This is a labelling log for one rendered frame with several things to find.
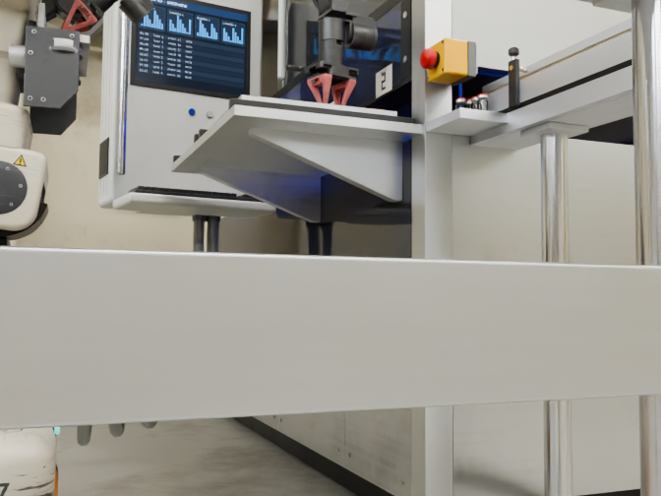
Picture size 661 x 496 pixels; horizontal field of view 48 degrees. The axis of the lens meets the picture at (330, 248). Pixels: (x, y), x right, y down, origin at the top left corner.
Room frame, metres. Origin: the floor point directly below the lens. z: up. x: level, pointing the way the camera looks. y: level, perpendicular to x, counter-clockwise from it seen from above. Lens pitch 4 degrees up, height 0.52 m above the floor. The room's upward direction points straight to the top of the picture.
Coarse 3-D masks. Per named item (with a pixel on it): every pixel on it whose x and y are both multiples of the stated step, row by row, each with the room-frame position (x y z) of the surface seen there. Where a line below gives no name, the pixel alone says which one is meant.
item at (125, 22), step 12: (120, 0) 2.22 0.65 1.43; (120, 48) 2.18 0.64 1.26; (120, 60) 2.18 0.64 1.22; (120, 72) 2.18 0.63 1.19; (120, 84) 2.18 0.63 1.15; (120, 96) 2.18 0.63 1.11; (120, 108) 2.18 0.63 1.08; (120, 120) 2.18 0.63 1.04; (120, 132) 2.18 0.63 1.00; (120, 144) 2.18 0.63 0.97; (120, 156) 2.17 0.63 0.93; (120, 168) 2.18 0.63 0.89
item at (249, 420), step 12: (240, 420) 3.02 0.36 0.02; (252, 420) 2.86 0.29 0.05; (264, 432) 2.72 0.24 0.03; (276, 432) 2.58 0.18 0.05; (276, 444) 2.57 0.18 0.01; (288, 444) 2.46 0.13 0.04; (300, 444) 2.35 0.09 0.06; (300, 456) 2.35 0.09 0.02; (312, 456) 2.25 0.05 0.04; (324, 468) 2.16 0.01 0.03; (336, 468) 2.07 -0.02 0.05; (336, 480) 2.07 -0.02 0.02; (348, 480) 1.99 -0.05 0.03; (360, 480) 1.92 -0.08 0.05; (360, 492) 1.92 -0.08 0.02; (372, 492) 1.86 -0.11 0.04; (384, 492) 1.79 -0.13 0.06; (612, 492) 1.77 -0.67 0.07; (624, 492) 1.78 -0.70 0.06; (636, 492) 1.80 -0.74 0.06
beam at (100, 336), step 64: (0, 256) 0.48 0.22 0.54; (64, 256) 0.50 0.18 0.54; (128, 256) 0.51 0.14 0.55; (192, 256) 0.53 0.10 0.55; (256, 256) 0.55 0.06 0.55; (320, 256) 0.57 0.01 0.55; (0, 320) 0.48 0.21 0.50; (64, 320) 0.50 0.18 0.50; (128, 320) 0.51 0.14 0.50; (192, 320) 0.53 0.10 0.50; (256, 320) 0.55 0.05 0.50; (320, 320) 0.57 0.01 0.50; (384, 320) 0.59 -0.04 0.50; (448, 320) 0.61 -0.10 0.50; (512, 320) 0.63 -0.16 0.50; (576, 320) 0.66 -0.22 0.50; (640, 320) 0.68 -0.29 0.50; (0, 384) 0.48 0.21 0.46; (64, 384) 0.50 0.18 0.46; (128, 384) 0.51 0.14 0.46; (192, 384) 0.53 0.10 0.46; (256, 384) 0.55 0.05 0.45; (320, 384) 0.57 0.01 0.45; (384, 384) 0.59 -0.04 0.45; (448, 384) 0.61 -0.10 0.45; (512, 384) 0.63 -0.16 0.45; (576, 384) 0.66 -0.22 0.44; (640, 384) 0.68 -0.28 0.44
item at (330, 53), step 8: (328, 40) 1.55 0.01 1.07; (320, 48) 1.57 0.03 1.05; (328, 48) 1.55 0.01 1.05; (336, 48) 1.55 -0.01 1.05; (344, 48) 1.58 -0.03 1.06; (320, 56) 1.57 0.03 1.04; (328, 56) 1.55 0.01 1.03; (336, 56) 1.55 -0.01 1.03; (344, 56) 1.58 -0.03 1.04; (312, 64) 1.55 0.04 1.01; (320, 64) 1.53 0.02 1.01; (328, 64) 1.53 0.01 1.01; (336, 64) 1.55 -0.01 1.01; (344, 64) 1.58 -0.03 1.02; (312, 72) 1.57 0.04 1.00; (352, 72) 1.58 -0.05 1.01
